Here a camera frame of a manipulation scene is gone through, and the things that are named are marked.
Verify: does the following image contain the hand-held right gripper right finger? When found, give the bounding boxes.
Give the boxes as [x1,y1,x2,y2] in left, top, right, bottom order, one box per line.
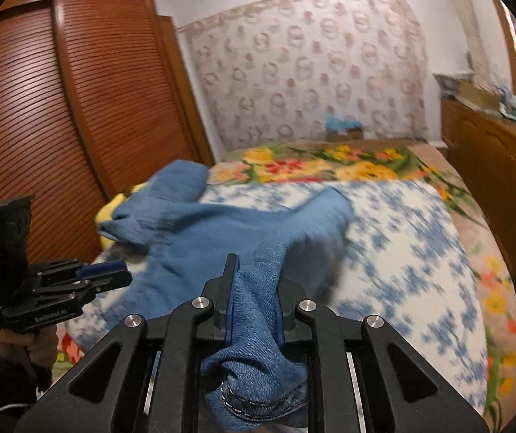
[277,279,489,433]

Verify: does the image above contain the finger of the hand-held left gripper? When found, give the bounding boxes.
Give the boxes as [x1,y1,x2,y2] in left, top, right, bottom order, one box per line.
[78,261,127,279]
[75,271,134,303]

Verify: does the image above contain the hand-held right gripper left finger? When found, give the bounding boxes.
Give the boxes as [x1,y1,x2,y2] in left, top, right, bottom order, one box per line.
[14,254,241,433]

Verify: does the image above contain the blue denim pants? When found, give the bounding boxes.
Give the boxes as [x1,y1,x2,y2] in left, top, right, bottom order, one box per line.
[98,159,355,432]

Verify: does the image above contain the person's left hand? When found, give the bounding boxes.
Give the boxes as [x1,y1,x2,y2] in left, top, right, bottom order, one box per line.
[0,324,58,371]

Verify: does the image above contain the yellow plush toy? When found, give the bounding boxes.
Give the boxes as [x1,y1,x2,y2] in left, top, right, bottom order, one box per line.
[95,183,149,241]

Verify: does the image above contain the blue and white floral quilt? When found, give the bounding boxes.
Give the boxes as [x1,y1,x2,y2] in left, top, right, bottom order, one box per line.
[66,180,489,416]

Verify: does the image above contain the colourful floral blanket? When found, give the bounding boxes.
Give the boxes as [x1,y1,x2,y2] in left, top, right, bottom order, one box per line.
[57,142,516,430]

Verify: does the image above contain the wooden louvred wardrobe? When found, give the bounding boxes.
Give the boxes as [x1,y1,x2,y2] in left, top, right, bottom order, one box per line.
[0,0,216,281]

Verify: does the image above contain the brown box with blue top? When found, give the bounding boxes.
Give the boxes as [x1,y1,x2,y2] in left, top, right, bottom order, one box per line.
[325,115,364,142]

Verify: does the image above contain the wooden cabinet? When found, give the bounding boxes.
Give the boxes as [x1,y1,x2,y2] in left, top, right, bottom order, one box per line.
[440,97,516,281]

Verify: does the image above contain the floral patterned mattress upright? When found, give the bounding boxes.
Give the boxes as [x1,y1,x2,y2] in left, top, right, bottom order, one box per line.
[177,0,431,152]

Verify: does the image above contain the row of small bottles and boxes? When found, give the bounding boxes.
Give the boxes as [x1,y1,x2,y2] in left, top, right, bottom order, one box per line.
[434,71,516,146]

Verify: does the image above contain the pale curtain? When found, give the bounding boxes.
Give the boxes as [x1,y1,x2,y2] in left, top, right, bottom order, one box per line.
[447,0,485,78]

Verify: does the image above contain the wooden window frame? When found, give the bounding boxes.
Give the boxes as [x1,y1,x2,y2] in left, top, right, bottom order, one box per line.
[493,0,516,96]

